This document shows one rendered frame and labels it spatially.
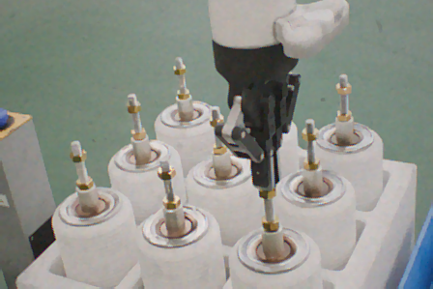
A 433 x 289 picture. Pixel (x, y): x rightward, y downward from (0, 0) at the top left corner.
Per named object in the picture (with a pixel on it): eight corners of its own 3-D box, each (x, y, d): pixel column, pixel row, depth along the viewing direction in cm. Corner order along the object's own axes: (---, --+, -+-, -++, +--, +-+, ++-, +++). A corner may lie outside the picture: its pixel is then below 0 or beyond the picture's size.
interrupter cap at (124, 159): (102, 163, 92) (101, 159, 92) (144, 138, 97) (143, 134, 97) (142, 181, 88) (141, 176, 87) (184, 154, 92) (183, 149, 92)
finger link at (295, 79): (299, 72, 67) (283, 130, 66) (305, 78, 69) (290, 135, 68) (274, 69, 69) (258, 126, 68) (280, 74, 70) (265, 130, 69)
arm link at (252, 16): (311, 62, 54) (307, -15, 51) (189, 46, 60) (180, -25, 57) (355, 20, 61) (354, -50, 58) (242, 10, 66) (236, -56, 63)
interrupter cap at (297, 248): (225, 246, 74) (224, 241, 74) (286, 221, 77) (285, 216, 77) (259, 287, 68) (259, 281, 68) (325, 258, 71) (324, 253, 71)
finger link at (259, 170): (254, 134, 66) (257, 180, 68) (239, 149, 64) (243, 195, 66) (268, 137, 65) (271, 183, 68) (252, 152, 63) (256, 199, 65)
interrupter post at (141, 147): (130, 160, 92) (126, 138, 91) (143, 152, 94) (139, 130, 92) (143, 165, 91) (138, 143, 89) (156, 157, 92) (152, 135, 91)
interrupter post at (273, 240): (258, 250, 73) (255, 225, 72) (277, 242, 74) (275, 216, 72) (269, 263, 71) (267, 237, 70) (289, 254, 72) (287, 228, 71)
